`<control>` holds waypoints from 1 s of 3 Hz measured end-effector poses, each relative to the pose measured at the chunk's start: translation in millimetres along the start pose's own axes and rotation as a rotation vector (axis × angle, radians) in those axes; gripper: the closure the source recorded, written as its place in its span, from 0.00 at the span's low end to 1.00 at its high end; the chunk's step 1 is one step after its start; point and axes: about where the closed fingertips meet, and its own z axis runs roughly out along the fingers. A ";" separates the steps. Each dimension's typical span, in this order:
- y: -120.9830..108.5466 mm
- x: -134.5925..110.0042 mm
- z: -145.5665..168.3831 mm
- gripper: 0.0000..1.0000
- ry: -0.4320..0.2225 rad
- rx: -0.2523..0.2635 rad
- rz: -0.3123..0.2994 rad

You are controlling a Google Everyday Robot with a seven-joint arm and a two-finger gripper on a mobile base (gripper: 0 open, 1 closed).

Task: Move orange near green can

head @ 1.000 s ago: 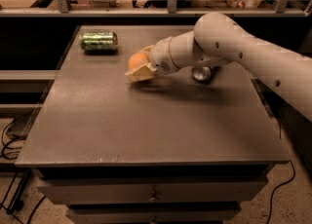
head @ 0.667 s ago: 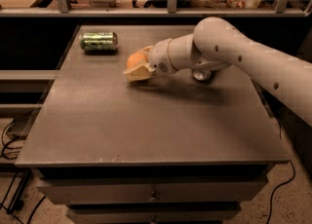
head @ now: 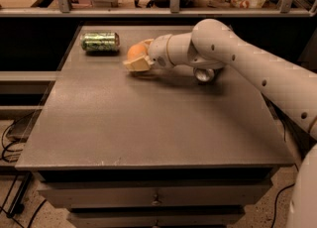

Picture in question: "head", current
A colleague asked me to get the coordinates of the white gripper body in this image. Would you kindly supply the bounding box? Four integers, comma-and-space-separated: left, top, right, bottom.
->
148, 35, 172, 69

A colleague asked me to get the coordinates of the black cables left floor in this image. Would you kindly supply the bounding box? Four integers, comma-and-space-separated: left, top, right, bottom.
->
0, 112, 48, 228

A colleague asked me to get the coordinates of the green soda can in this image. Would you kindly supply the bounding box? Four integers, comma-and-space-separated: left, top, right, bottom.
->
80, 32, 120, 52

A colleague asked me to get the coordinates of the orange fruit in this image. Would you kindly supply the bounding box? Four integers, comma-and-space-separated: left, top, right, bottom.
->
127, 44, 148, 60

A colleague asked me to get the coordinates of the grey drawer cabinet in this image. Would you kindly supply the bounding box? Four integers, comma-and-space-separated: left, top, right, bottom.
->
15, 24, 295, 228

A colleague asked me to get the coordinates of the lower grey drawer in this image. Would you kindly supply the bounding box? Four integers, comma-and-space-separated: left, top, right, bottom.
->
67, 208, 244, 228

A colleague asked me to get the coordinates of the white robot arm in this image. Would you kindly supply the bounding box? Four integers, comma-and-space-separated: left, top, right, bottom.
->
123, 19, 317, 228

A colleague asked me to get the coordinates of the grey drawer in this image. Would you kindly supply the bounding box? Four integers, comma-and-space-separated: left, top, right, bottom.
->
67, 208, 244, 228
38, 179, 271, 209

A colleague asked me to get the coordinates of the black cable right floor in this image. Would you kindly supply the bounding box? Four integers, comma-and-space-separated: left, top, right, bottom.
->
269, 182, 295, 228

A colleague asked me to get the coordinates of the upper grey drawer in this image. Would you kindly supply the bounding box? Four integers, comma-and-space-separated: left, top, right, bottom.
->
38, 179, 271, 209

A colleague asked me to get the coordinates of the blue soda can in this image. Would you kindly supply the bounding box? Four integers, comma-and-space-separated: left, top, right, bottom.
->
193, 68, 221, 83

